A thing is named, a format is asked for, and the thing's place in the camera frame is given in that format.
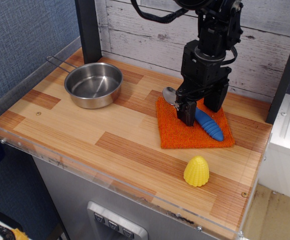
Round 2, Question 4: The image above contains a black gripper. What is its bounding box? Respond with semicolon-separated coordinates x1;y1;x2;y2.
176;40;231;126

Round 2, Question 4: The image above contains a blue handled metal spoon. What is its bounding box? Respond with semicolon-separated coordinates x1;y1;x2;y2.
162;86;224;142

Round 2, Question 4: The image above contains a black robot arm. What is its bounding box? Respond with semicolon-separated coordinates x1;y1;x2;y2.
131;0;243;126

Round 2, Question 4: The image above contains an orange knitted cloth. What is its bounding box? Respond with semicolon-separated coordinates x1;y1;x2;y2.
156;96;235;149

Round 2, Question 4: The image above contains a yellow toy corn piece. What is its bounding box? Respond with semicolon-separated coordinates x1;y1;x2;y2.
183;156;209;187

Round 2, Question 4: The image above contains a small steel pot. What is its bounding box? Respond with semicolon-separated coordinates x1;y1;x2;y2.
54;61;123;109

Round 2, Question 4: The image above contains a clear acrylic table guard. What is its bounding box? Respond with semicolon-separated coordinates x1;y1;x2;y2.
0;119;271;240

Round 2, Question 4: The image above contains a silver button control panel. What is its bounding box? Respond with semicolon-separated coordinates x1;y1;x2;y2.
87;201;148;240

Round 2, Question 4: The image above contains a yellow object bottom left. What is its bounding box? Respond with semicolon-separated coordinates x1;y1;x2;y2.
11;228;30;240

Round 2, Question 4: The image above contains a dark vertical post right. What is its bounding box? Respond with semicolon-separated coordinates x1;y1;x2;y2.
265;54;290;124

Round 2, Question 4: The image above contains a dark vertical post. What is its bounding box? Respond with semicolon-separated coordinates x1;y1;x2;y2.
265;54;290;124
75;0;102;64

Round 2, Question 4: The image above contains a dark vertical post left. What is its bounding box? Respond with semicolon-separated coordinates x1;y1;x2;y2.
75;0;102;64

